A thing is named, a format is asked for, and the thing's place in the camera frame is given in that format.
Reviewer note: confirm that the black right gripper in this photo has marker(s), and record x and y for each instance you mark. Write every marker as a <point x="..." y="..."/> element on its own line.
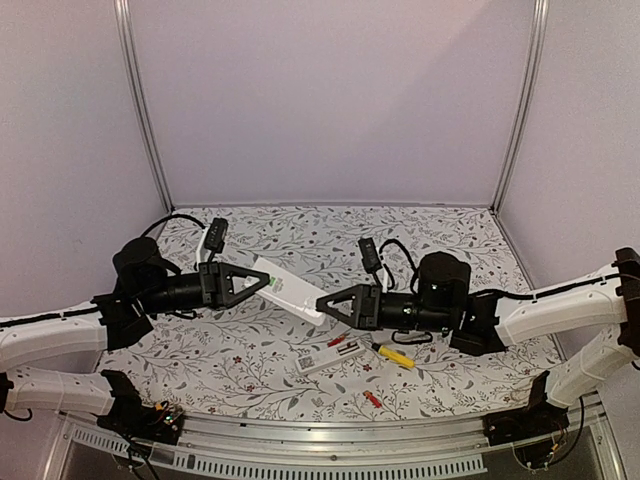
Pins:
<point x="366" y="305"/>

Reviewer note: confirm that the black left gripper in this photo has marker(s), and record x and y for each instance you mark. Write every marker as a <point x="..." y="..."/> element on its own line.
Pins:
<point x="216" y="283"/>

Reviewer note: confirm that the white remote with green buttons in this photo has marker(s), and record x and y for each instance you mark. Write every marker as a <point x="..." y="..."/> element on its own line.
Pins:
<point x="290" y="292"/>

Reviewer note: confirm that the red orange battery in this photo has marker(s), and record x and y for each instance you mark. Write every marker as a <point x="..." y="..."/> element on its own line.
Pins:
<point x="336" y="341"/>

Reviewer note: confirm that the narrow white remote control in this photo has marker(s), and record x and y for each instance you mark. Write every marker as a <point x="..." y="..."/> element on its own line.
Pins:
<point x="328" y="357"/>

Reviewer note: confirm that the yellow handled screwdriver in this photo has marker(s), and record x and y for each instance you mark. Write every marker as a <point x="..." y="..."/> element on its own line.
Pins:
<point x="393" y="356"/>

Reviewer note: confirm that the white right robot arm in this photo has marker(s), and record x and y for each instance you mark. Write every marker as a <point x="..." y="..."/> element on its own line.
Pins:
<point x="491" y="321"/>

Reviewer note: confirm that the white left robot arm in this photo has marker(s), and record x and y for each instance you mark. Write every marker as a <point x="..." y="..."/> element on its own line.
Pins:
<point x="147" y="285"/>

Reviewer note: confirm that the floral patterned table mat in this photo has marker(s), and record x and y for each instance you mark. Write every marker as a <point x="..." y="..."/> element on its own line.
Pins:
<point x="243" y="360"/>

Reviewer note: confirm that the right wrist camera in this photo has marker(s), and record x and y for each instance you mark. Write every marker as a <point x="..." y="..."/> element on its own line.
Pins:
<point x="373" y="264"/>

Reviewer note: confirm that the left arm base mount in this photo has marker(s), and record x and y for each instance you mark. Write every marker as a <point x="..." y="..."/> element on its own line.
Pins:
<point x="162" y="422"/>

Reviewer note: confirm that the aluminium front rail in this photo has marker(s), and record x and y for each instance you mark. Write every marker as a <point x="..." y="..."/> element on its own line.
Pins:
<point x="408" y="436"/>

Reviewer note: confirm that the left aluminium corner post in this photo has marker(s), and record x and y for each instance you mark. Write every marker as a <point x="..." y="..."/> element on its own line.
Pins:
<point x="125" y="29"/>

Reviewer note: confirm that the aluminium corner post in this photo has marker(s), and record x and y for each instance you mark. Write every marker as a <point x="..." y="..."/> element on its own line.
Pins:
<point x="517" y="132"/>
<point x="125" y="29"/>

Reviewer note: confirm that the right aluminium corner post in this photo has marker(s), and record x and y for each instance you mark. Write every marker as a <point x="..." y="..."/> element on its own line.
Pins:
<point x="517" y="132"/>

